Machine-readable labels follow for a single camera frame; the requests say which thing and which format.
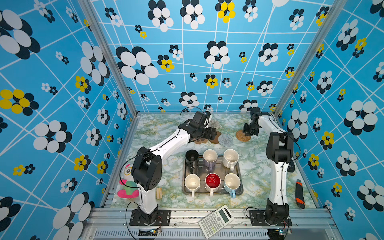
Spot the tan wicker round coaster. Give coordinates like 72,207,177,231
236,130,251,142

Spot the multicolour woven round coaster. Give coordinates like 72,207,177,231
208,120,221,129

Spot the brown wooden round coaster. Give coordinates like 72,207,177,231
209,131,222,144

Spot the grey woven round coaster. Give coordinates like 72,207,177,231
218,134,234,148

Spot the cream mug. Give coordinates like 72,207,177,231
222,149,239,172
184,174,201,198

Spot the cork paw print coaster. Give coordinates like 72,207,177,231
195,138,208,145

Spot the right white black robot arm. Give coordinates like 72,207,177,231
243,107,294,227

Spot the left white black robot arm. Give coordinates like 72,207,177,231
131,112,217,224

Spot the black metal cup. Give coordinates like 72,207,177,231
185,150,199,174

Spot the lavender ceramic mug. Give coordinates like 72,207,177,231
203,149,218,173

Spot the red interior mug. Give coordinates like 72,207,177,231
205,173,221,197

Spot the black computer mouse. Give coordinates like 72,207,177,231
288,161,296,173

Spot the metal serving tray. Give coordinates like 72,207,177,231
181,155,244,196

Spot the small wooden block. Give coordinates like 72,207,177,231
156,188,163,200

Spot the orange black utility knife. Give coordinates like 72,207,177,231
295,179,306,209

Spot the plush toy with glasses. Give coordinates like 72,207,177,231
117,164,139,199

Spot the white scientific calculator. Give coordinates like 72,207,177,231
199,205,235,239

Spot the right green circuit board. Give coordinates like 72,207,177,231
268,229,288,240

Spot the green circuit board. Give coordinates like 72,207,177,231
139,228,162,237
268,229,288,240

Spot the left green circuit board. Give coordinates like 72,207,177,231
139,228,162,237

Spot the light blue handled mug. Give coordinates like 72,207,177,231
224,173,241,199

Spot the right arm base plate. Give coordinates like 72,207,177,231
247,210,293,227

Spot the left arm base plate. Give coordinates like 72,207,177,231
129,208,171,226

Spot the aluminium front frame rail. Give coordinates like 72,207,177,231
81,208,343,240

